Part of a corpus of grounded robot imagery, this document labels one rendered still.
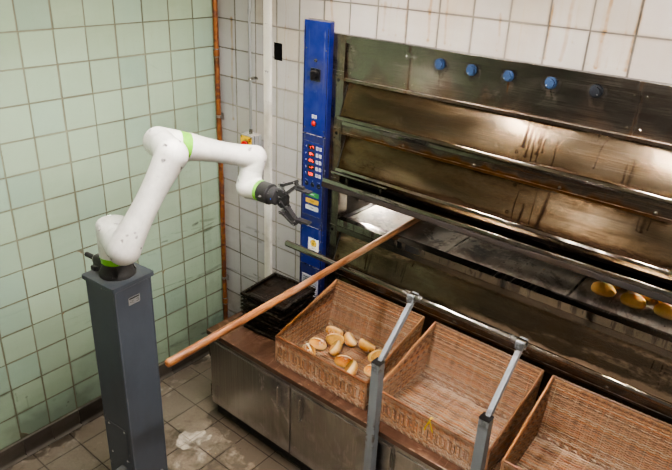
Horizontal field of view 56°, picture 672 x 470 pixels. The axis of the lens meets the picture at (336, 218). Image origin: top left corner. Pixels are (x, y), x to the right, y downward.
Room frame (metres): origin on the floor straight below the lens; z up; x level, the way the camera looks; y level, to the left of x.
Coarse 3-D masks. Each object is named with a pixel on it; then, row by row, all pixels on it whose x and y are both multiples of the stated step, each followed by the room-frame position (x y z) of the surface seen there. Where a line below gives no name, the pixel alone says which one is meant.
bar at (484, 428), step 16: (288, 240) 2.71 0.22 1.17; (320, 256) 2.56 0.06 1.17; (352, 272) 2.44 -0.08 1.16; (400, 288) 2.30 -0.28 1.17; (432, 304) 2.19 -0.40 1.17; (400, 320) 2.20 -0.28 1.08; (464, 320) 2.10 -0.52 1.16; (512, 336) 1.98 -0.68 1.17; (384, 352) 2.11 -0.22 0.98; (512, 368) 1.90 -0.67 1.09; (496, 400) 1.83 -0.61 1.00; (368, 416) 2.08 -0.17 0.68; (480, 416) 1.79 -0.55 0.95; (368, 432) 2.08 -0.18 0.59; (480, 432) 1.78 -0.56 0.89; (368, 448) 2.07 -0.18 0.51; (480, 448) 1.77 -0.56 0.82; (368, 464) 2.07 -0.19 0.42; (480, 464) 1.77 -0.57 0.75
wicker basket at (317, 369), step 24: (336, 288) 2.91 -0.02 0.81; (312, 312) 2.76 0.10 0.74; (336, 312) 2.86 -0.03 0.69; (360, 312) 2.79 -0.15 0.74; (384, 312) 2.71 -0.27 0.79; (288, 336) 2.62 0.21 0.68; (312, 336) 2.77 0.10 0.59; (360, 336) 2.74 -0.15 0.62; (384, 336) 2.67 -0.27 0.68; (408, 336) 2.48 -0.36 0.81; (288, 360) 2.51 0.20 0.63; (312, 360) 2.42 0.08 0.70; (360, 360) 2.58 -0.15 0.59; (336, 384) 2.33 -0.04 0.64; (360, 384) 2.25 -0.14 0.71; (360, 408) 2.24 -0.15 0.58
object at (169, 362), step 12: (396, 228) 2.82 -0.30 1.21; (384, 240) 2.71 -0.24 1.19; (360, 252) 2.56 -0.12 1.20; (336, 264) 2.43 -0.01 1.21; (312, 276) 2.31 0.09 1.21; (324, 276) 2.35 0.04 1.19; (300, 288) 2.23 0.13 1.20; (276, 300) 2.12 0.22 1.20; (252, 312) 2.02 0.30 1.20; (228, 324) 1.93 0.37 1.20; (240, 324) 1.96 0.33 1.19; (216, 336) 1.87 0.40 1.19; (192, 348) 1.78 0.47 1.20; (168, 360) 1.71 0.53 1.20; (180, 360) 1.74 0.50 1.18
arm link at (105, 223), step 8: (104, 216) 2.30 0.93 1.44; (112, 216) 2.29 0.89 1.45; (120, 216) 2.30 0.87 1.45; (96, 224) 2.25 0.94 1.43; (104, 224) 2.23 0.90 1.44; (112, 224) 2.22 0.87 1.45; (96, 232) 2.24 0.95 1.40; (104, 232) 2.18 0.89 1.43; (104, 256) 2.22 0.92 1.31; (104, 264) 2.23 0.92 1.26; (112, 264) 2.22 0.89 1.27
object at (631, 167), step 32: (352, 96) 2.96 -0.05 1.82; (384, 96) 2.86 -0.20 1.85; (416, 96) 2.77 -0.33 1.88; (384, 128) 2.77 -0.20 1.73; (416, 128) 2.70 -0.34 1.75; (448, 128) 2.62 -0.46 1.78; (480, 128) 2.54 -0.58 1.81; (512, 128) 2.46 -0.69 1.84; (544, 128) 2.39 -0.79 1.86; (512, 160) 2.39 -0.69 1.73; (544, 160) 2.34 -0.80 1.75; (576, 160) 2.27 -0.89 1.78; (608, 160) 2.21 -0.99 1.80; (640, 160) 2.15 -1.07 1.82; (640, 192) 2.08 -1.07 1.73
